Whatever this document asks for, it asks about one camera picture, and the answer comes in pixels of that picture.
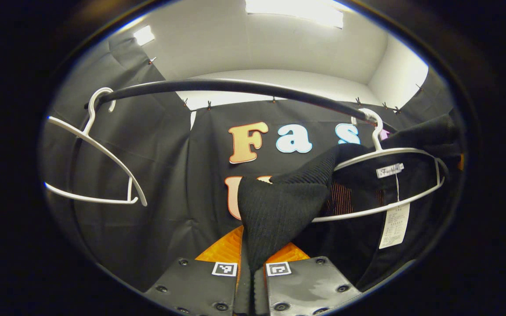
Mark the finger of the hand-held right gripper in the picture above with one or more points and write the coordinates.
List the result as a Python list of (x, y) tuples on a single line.
[(460, 161)]

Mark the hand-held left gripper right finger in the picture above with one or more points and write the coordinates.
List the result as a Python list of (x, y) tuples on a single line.
[(305, 285)]

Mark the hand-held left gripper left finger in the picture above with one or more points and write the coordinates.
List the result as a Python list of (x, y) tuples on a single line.
[(191, 285)]

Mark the black knit jacket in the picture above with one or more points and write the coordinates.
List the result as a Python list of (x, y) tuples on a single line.
[(279, 210)]

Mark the white plastic clothes hanger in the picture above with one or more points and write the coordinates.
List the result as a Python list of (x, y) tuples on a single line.
[(402, 150), (103, 151)]

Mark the black clothes rack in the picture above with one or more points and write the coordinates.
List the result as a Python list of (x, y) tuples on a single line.
[(235, 85)]

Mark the black backdrop cloth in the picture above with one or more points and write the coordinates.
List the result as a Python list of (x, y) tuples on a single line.
[(156, 210)]

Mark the long ceiling light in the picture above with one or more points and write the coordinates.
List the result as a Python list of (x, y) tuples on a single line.
[(297, 11)]

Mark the small ceiling light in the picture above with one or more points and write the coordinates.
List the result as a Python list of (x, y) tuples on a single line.
[(144, 35)]

